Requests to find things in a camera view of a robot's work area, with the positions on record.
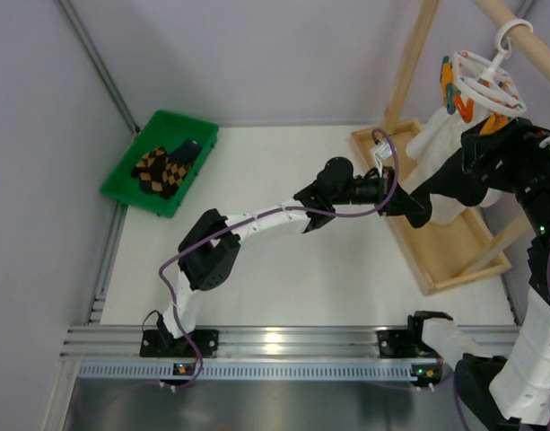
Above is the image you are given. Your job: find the white clip hanger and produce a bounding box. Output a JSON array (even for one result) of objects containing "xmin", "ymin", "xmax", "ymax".
[{"xmin": 440, "ymin": 18, "xmax": 533, "ymax": 135}]

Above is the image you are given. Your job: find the white cloth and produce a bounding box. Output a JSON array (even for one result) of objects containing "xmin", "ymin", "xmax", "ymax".
[{"xmin": 403, "ymin": 106, "xmax": 475, "ymax": 225}]

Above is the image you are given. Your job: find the green plastic tray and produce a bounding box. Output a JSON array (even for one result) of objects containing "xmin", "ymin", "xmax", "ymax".
[{"xmin": 100, "ymin": 110, "xmax": 219, "ymax": 218}]

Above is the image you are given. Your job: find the white slotted cable duct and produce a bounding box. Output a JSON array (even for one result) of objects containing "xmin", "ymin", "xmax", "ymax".
[{"xmin": 78, "ymin": 361, "xmax": 442, "ymax": 385}]

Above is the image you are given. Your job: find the brown argyle sock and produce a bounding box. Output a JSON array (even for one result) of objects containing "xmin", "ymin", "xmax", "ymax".
[
  {"xmin": 160, "ymin": 157, "xmax": 194, "ymax": 199},
  {"xmin": 131, "ymin": 146, "xmax": 168, "ymax": 194}
]

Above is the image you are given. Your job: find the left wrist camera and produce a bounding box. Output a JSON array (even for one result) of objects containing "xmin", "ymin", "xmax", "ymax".
[{"xmin": 371, "ymin": 141, "xmax": 392, "ymax": 171}]

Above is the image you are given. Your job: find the wooden rack frame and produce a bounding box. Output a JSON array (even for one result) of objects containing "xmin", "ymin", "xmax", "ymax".
[{"xmin": 351, "ymin": 1, "xmax": 550, "ymax": 295}]

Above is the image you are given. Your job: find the dark navy sock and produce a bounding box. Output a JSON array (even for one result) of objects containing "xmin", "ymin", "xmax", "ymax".
[{"xmin": 169, "ymin": 139, "xmax": 202, "ymax": 165}]

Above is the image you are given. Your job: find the black sock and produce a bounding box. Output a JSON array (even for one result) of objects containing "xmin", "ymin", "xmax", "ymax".
[{"xmin": 403, "ymin": 149, "xmax": 489, "ymax": 228}]

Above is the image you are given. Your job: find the aluminium mounting rail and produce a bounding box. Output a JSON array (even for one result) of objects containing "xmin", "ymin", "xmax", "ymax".
[{"xmin": 61, "ymin": 325, "xmax": 522, "ymax": 360}]

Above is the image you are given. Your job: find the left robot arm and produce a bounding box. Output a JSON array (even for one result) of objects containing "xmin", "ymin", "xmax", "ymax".
[{"xmin": 144, "ymin": 157, "xmax": 432, "ymax": 357}]

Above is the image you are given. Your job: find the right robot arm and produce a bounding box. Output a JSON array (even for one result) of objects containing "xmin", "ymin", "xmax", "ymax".
[{"xmin": 411, "ymin": 118, "xmax": 550, "ymax": 430}]

